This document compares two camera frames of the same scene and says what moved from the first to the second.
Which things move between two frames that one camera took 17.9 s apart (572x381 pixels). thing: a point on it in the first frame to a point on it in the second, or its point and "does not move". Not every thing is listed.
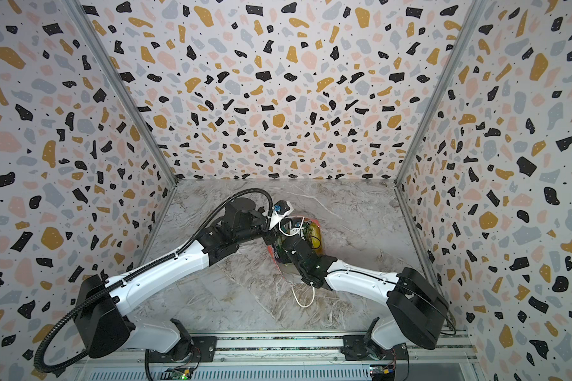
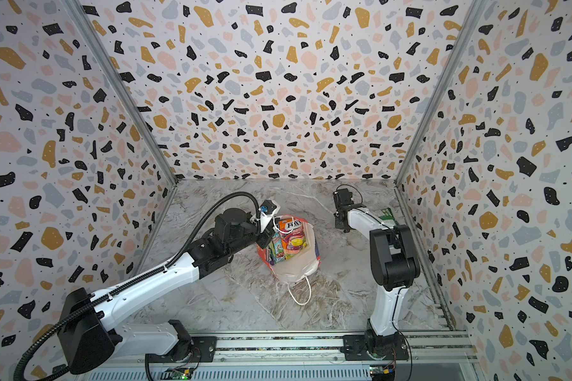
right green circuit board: [382, 372] does not move
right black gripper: [284, 255] to [336, 214]
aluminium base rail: [320, 355] does not move
